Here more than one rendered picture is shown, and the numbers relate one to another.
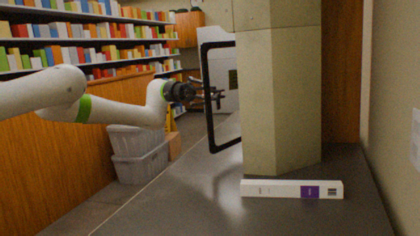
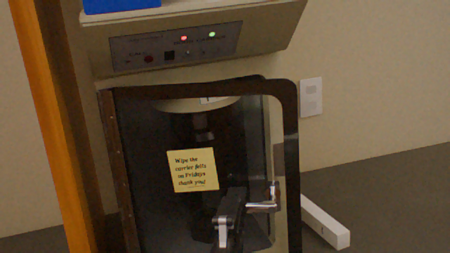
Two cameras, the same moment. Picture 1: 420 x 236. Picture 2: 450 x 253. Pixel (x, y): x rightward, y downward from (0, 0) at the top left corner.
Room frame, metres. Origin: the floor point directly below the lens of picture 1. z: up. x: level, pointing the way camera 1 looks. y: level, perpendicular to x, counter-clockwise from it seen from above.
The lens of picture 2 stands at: (1.48, 0.48, 1.57)
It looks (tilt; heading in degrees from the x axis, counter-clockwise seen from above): 21 degrees down; 236
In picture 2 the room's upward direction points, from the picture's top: 5 degrees counter-clockwise
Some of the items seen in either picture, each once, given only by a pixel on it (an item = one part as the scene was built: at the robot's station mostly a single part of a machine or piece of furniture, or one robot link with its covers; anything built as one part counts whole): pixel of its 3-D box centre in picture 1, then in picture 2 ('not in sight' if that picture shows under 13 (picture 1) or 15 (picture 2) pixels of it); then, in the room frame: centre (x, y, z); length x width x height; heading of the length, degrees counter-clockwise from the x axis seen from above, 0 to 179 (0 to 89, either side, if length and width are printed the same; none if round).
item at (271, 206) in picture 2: not in sight; (250, 201); (1.09, -0.01, 1.20); 0.10 x 0.05 x 0.03; 136
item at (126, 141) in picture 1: (139, 134); not in sight; (3.23, 0.84, 0.49); 0.60 x 0.42 x 0.33; 159
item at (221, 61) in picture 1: (232, 94); (209, 197); (1.13, -0.09, 1.19); 0.30 x 0.01 x 0.40; 136
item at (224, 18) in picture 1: (230, 20); (196, 35); (1.11, -0.09, 1.46); 0.32 x 0.12 x 0.10; 159
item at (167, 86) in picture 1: (174, 92); not in sight; (1.28, 0.15, 1.20); 0.12 x 0.06 x 0.09; 137
